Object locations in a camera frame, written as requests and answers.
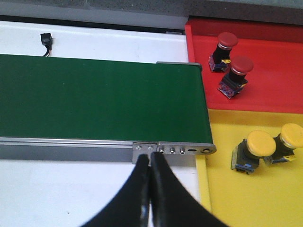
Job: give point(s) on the black sensor with cable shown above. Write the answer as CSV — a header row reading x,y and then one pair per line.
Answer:
x,y
47,42

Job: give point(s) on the aluminium conveyor frame rail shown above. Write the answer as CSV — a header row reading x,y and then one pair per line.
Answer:
x,y
96,150

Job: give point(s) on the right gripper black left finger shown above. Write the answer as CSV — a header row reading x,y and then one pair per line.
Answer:
x,y
130,206

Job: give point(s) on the red plastic tray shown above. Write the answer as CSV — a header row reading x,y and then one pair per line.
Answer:
x,y
276,82

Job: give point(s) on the red mushroom push button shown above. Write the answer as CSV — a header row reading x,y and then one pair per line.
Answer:
x,y
234,81
219,60

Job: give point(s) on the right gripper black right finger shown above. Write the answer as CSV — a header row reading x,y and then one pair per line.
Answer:
x,y
172,204

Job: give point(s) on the yellow mushroom push button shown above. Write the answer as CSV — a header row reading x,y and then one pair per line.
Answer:
x,y
289,139
256,146

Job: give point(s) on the yellow plastic tray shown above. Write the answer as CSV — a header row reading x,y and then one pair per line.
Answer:
x,y
272,196

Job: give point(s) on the green conveyor belt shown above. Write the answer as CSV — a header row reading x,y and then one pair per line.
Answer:
x,y
63,98

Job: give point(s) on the grey speckled stone slab right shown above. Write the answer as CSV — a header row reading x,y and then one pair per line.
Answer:
x,y
277,11

